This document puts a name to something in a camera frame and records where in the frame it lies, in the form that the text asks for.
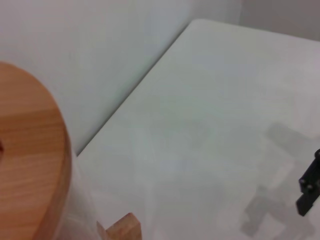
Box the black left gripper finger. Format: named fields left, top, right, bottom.
left=295, top=148, right=320, bottom=218

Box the wooden dispenser stand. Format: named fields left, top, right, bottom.
left=96, top=212, right=143, bottom=240

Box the clear glass water dispenser jar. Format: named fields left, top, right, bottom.
left=56, top=147, right=157, bottom=240

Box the round wooden jar lid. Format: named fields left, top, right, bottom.
left=0, top=61, right=74, bottom=240

